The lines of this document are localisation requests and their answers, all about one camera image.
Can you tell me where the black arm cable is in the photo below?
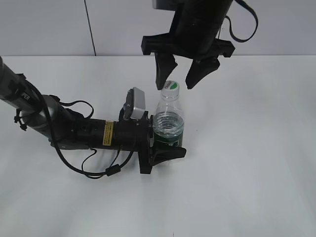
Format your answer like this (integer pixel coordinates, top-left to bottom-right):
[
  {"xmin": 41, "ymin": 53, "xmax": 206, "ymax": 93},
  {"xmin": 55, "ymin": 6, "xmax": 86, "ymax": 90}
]
[
  {"xmin": 226, "ymin": 0, "xmax": 259, "ymax": 42},
  {"xmin": 37, "ymin": 86, "xmax": 139, "ymax": 178}
]

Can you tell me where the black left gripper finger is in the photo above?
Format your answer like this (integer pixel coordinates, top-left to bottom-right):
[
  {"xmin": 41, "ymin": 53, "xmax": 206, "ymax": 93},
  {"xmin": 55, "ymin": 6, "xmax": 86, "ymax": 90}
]
[{"xmin": 152, "ymin": 145, "xmax": 187, "ymax": 166}]

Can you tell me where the white green bottle cap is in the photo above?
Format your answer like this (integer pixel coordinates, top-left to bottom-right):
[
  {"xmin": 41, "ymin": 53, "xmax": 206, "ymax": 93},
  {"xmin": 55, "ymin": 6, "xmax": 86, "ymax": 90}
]
[{"xmin": 161, "ymin": 80, "xmax": 180, "ymax": 99}]

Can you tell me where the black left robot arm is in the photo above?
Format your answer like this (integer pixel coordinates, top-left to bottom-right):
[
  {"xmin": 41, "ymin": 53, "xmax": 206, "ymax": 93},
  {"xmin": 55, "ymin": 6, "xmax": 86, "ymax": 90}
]
[{"xmin": 0, "ymin": 63, "xmax": 186, "ymax": 174}]

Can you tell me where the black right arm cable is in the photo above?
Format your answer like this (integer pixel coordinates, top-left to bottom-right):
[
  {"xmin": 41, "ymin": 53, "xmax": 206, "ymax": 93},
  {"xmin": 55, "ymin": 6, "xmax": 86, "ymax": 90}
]
[{"xmin": 226, "ymin": 0, "xmax": 259, "ymax": 42}]

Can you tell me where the clear cestbon water bottle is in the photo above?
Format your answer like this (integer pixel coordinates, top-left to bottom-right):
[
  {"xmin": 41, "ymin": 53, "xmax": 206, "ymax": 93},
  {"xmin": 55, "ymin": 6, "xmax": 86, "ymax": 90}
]
[{"xmin": 152, "ymin": 95, "xmax": 185, "ymax": 161}]

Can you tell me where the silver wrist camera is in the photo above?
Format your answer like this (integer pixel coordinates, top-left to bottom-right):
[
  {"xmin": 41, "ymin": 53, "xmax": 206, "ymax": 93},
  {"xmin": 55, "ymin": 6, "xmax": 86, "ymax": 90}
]
[
  {"xmin": 123, "ymin": 87, "xmax": 146, "ymax": 120},
  {"xmin": 152, "ymin": 0, "xmax": 179, "ymax": 11}
]

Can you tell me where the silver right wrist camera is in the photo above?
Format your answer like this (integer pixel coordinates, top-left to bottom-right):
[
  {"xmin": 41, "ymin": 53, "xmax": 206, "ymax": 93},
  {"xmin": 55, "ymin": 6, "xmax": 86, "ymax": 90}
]
[{"xmin": 152, "ymin": 0, "xmax": 179, "ymax": 11}]

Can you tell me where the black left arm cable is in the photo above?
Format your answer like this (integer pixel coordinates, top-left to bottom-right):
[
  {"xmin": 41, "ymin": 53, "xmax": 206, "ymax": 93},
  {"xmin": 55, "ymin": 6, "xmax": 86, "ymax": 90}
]
[{"xmin": 37, "ymin": 86, "xmax": 139, "ymax": 178}]

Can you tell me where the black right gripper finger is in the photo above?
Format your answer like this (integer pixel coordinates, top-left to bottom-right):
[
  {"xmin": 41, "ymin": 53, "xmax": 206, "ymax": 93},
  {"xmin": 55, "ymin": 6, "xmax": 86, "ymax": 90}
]
[
  {"xmin": 186, "ymin": 58, "xmax": 220, "ymax": 89},
  {"xmin": 155, "ymin": 52, "xmax": 178, "ymax": 90}
]

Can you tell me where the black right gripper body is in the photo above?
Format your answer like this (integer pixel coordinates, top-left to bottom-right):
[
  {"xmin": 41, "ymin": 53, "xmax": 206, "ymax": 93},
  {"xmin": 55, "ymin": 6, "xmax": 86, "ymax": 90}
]
[{"xmin": 141, "ymin": 32, "xmax": 235, "ymax": 61}]

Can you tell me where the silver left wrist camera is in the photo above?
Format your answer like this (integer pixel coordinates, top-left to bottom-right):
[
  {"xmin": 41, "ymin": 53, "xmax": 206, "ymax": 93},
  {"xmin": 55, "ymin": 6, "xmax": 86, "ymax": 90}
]
[{"xmin": 123, "ymin": 87, "xmax": 146, "ymax": 120}]

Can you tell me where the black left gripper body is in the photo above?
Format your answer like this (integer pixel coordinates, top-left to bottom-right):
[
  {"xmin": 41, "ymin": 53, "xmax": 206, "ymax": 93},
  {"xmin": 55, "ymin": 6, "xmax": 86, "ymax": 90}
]
[{"xmin": 136, "ymin": 111, "xmax": 153, "ymax": 174}]

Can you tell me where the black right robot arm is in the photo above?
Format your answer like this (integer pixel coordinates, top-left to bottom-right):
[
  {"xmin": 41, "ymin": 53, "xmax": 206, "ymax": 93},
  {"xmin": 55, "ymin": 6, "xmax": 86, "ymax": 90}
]
[{"xmin": 141, "ymin": 0, "xmax": 235, "ymax": 90}]

